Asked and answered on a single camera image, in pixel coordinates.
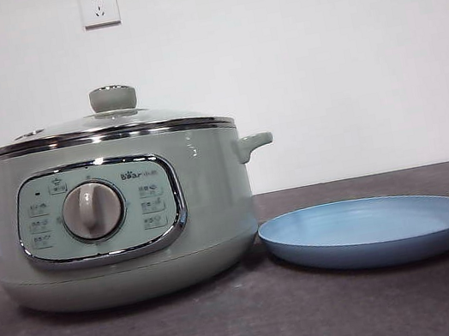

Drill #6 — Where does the glass lid with green knob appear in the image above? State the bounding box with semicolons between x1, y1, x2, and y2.
0;64;238;167

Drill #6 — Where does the pale green electric steamer pot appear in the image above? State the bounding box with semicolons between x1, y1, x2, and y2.
0;108;299;328

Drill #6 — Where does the blue round plate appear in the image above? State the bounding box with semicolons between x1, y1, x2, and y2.
255;181;449;288

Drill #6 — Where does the white wall socket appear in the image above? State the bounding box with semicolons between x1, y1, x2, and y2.
77;0;123;31

